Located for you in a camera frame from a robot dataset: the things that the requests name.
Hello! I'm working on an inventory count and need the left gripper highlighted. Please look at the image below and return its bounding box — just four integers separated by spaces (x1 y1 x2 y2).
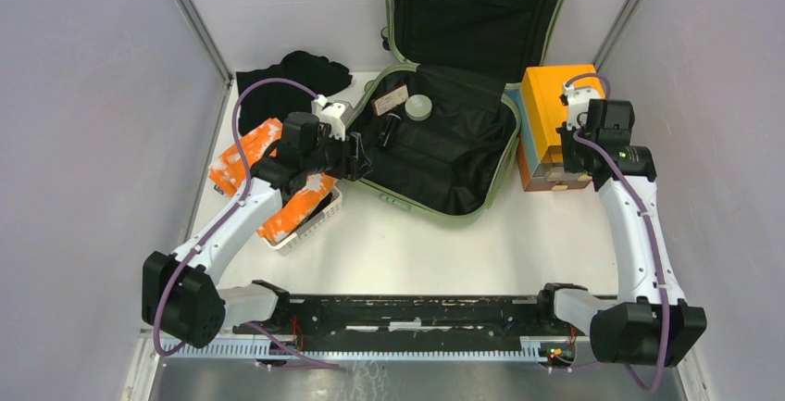
303 125 374 182

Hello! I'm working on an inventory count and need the orange blue box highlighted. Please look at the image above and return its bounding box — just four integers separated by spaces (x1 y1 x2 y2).
516 64 595 192

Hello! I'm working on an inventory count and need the white plastic basket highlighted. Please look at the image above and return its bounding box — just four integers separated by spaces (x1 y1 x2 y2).
213 183 343 257

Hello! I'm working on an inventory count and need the black cosmetic bottle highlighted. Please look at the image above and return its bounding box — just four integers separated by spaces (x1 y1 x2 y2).
377 112 403 149

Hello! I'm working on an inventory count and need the round pale green jar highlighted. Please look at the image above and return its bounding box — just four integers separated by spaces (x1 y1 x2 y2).
405 94 433 121

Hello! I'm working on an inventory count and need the green hard-shell suitcase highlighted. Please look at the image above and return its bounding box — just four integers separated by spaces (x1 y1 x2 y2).
350 0 563 224

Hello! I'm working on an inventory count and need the orange white garment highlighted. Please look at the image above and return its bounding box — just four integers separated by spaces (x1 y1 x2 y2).
208 117 339 246

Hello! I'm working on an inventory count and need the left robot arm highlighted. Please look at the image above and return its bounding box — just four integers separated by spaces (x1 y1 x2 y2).
141 112 372 356

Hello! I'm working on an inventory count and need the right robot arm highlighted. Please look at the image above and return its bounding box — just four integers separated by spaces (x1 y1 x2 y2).
534 98 707 368

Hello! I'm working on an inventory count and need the gold knob blue drawer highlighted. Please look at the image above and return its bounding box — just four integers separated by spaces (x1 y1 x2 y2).
545 169 569 183

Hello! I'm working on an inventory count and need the black cloth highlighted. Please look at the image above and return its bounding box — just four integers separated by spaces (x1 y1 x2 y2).
236 50 353 135

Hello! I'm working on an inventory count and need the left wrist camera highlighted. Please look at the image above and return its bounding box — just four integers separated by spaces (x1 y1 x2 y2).
311 94 355 141

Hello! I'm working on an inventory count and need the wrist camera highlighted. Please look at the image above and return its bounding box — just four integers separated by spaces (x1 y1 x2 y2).
560 85 604 131
311 94 355 141

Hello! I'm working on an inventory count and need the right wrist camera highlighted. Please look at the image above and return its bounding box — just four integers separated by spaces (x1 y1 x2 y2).
560 85 604 131

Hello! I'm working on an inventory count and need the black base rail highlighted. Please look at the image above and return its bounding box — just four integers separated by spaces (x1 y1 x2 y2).
141 292 694 366

